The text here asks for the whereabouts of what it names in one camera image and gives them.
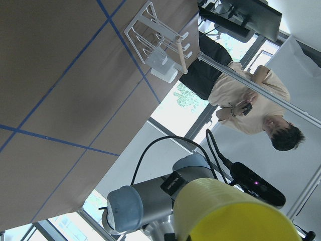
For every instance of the yellow plastic cup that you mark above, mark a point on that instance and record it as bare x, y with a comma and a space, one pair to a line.
207, 209

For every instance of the aluminium frame post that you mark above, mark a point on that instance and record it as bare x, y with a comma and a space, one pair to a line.
256, 87

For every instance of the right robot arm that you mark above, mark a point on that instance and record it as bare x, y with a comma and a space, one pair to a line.
148, 206

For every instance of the black monitor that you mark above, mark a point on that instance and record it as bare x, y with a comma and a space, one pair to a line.
242, 19

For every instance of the person in beige shirt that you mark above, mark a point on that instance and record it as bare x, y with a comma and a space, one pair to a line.
242, 108

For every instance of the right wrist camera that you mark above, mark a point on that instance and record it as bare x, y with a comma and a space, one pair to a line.
254, 185

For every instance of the grey plastic cup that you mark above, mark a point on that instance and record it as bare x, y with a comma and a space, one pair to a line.
158, 57

